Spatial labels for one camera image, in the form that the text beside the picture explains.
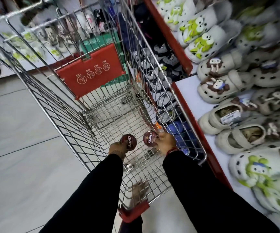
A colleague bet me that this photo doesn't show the row of white frog clogs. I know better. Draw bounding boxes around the row of white frog clogs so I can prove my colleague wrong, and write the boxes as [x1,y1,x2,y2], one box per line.
[156,0,280,64]

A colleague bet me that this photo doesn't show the pile of black white slippers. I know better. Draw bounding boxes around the pile of black white slippers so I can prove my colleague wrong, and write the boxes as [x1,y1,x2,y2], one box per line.
[119,2,188,120]

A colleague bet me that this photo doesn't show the dark red round tin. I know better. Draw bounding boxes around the dark red round tin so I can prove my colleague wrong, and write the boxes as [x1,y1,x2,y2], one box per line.
[120,134,137,151]
[143,131,160,148]

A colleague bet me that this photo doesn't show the red plastic cart seat flap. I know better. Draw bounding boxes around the red plastic cart seat flap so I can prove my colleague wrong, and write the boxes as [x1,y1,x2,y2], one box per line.
[55,43,126,100]

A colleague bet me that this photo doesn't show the blue clogs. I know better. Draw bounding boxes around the blue clogs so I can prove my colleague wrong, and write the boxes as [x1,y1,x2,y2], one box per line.
[165,121,199,156]

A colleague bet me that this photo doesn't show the person's left hand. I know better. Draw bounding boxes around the person's left hand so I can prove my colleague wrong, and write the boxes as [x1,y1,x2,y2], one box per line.
[108,142,127,160]

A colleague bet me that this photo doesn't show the gold bracelet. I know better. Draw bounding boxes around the gold bracelet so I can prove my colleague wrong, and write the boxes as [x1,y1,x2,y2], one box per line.
[109,150,126,160]

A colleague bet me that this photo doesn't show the white paper tag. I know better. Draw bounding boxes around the white paper tag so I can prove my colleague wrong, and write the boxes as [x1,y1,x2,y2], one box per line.
[221,110,242,126]

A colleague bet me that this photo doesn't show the person's right hand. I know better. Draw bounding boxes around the person's right hand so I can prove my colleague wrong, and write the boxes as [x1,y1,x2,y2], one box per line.
[154,132,179,155]

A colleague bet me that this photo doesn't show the person's left forearm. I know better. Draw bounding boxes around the person's left forearm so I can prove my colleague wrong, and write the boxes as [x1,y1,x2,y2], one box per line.
[39,153,124,233]

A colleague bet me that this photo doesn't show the pile of cream brown-charm clogs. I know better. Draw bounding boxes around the pile of cream brown-charm clogs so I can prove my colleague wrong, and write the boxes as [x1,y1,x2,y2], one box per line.
[197,39,280,155]

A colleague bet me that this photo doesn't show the person's foot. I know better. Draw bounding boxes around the person's foot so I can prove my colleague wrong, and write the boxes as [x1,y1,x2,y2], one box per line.
[132,180,150,202]

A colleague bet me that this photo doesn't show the display of assorted small clogs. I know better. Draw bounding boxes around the display of assorted small clogs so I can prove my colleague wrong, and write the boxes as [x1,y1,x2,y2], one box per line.
[0,8,112,64]

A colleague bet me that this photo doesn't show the red cart handle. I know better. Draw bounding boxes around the red cart handle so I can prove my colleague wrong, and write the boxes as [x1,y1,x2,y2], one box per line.
[117,200,150,224]

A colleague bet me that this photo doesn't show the metal wire shopping cart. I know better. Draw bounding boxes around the metal wire shopping cart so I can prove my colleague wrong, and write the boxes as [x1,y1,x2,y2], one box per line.
[0,0,207,224]

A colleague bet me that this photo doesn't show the red bangle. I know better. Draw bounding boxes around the red bangle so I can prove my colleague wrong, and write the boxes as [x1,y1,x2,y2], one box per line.
[165,147,180,157]

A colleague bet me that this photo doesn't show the white shelf with red edge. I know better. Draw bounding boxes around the white shelf with red edge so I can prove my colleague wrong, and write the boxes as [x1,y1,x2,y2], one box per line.
[171,75,270,216]
[142,0,194,76]

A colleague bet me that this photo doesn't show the person's right forearm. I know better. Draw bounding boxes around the person's right forearm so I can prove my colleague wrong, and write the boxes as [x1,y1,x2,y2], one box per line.
[162,150,280,233]

